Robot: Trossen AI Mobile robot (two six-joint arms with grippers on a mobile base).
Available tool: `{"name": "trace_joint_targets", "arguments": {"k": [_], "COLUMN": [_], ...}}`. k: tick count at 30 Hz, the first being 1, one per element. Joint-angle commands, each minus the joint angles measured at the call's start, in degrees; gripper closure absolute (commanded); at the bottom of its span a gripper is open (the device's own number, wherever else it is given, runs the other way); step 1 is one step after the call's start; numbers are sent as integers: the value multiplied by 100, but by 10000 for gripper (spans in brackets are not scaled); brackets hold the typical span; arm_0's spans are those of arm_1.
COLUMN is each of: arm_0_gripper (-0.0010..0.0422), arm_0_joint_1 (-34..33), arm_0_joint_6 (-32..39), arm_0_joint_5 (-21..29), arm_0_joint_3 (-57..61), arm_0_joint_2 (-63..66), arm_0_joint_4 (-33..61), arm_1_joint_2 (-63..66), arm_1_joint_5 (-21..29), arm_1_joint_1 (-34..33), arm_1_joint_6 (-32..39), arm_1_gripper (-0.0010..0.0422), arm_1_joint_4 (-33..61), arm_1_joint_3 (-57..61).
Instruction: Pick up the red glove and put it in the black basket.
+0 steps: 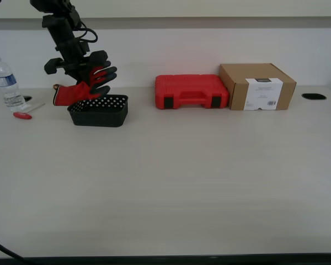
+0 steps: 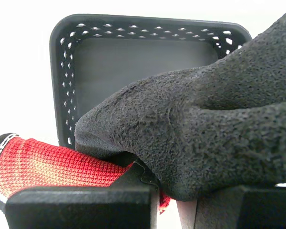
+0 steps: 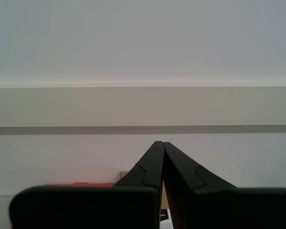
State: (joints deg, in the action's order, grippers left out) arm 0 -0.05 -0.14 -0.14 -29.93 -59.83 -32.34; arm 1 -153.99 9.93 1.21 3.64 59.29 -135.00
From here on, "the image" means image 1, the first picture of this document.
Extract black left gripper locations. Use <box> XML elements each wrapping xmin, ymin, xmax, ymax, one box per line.
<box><xmin>44</xmin><ymin>50</ymin><xmax>110</xmax><ymax>84</ymax></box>

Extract red and black work glove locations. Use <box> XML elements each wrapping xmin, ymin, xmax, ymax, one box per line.
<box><xmin>52</xmin><ymin>65</ymin><xmax>118</xmax><ymax>107</ymax></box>

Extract black perforated plastic basket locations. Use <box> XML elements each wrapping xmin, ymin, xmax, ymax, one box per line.
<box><xmin>67</xmin><ymin>94</ymin><xmax>129</xmax><ymax>128</ymax></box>

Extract clear plastic water bottle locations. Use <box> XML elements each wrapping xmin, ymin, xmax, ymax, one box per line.
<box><xmin>0</xmin><ymin>55</ymin><xmax>26</xmax><ymax>112</ymax></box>

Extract red plastic tool case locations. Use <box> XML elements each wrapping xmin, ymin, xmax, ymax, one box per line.
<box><xmin>154</xmin><ymin>74</ymin><xmax>230</xmax><ymax>110</ymax></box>

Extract brown cardboard box white label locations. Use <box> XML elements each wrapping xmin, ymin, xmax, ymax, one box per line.
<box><xmin>219</xmin><ymin>63</ymin><xmax>297</xmax><ymax>112</ymax></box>

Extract large black table grommet hole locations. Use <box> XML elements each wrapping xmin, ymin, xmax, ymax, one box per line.
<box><xmin>301</xmin><ymin>93</ymin><xmax>327</xmax><ymax>100</ymax></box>

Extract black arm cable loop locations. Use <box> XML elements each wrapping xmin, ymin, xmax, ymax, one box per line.
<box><xmin>76</xmin><ymin>21</ymin><xmax>99</xmax><ymax>45</ymax></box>

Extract black cable at table edge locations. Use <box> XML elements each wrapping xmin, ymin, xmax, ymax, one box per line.
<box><xmin>0</xmin><ymin>235</ymin><xmax>28</xmax><ymax>263</ymax></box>

